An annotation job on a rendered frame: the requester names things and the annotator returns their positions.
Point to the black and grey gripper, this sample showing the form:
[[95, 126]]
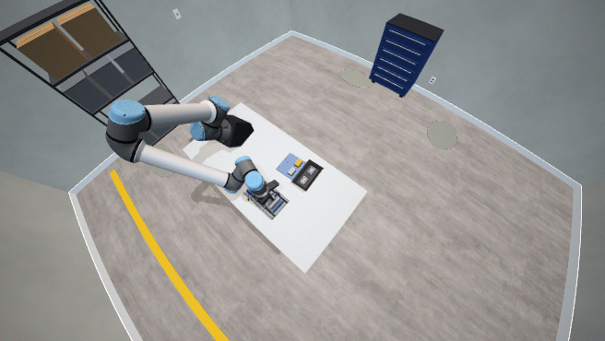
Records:
[[266, 199]]

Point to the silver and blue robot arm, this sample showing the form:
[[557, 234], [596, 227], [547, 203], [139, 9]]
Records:
[[127, 119]]

